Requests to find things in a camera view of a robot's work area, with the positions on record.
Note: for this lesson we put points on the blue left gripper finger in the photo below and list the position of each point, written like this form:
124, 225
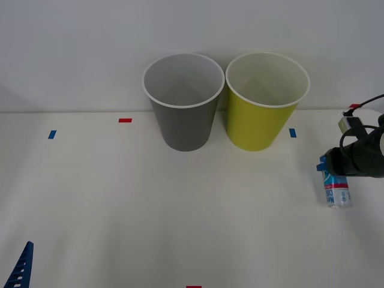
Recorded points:
22, 270

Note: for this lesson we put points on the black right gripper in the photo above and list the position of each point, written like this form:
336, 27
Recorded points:
340, 162

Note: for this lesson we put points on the blue drink can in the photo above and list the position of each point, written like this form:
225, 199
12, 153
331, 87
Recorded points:
337, 193

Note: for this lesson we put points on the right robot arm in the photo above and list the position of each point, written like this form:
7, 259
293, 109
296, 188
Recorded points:
372, 156

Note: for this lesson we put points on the yellow-green plastic waste bin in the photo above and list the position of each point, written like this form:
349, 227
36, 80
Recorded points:
255, 126

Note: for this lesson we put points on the grey plastic waste bin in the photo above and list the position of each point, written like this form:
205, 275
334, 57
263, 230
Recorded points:
186, 129

